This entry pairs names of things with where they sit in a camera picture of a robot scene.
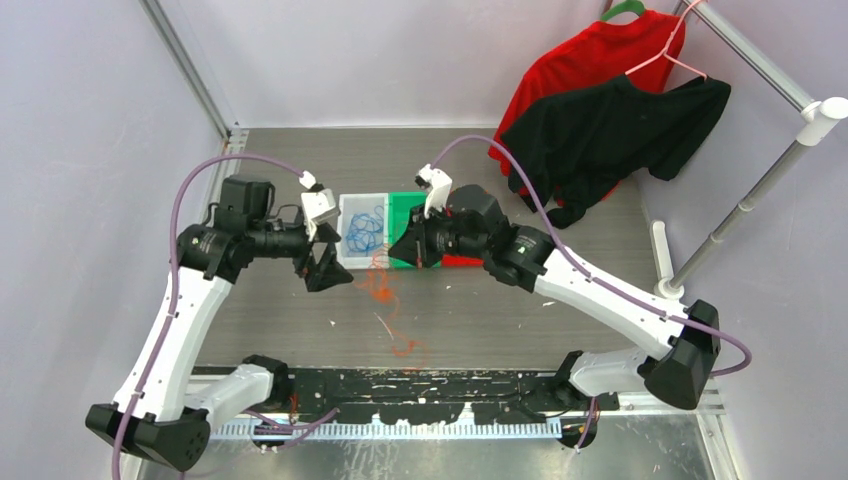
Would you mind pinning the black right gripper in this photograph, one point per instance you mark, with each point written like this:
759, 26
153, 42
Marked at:
414, 246

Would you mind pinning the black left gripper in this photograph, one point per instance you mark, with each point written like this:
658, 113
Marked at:
327, 271

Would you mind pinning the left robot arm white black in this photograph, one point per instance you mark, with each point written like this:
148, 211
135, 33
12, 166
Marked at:
153, 416

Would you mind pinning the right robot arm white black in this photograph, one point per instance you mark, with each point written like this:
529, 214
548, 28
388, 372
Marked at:
675, 348

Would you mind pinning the red plastic bin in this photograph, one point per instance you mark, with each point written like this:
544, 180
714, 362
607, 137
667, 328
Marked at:
454, 261

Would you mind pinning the green plastic bin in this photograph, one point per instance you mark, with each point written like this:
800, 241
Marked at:
400, 204

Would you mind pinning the white plastic bin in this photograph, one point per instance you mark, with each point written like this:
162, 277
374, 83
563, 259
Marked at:
362, 225

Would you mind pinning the black t-shirt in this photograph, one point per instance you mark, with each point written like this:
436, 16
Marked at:
575, 147

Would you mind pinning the red t-shirt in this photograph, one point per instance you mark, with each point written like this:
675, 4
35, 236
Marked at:
597, 54

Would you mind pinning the pink hanger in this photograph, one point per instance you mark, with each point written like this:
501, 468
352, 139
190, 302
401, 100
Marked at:
663, 53

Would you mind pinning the green hanger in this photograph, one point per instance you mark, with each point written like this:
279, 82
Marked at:
635, 7

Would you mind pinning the metal clothes rack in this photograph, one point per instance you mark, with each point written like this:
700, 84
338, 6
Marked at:
758, 220

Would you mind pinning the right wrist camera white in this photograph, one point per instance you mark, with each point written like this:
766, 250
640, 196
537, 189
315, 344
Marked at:
437, 185

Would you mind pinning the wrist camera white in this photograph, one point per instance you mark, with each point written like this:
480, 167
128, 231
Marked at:
320, 209
437, 185

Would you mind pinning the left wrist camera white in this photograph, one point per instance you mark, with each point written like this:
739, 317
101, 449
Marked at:
320, 209

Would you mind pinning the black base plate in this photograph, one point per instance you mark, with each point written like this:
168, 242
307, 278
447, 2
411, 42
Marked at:
425, 396

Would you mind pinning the white perforated cable duct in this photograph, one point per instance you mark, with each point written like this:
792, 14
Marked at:
462, 430

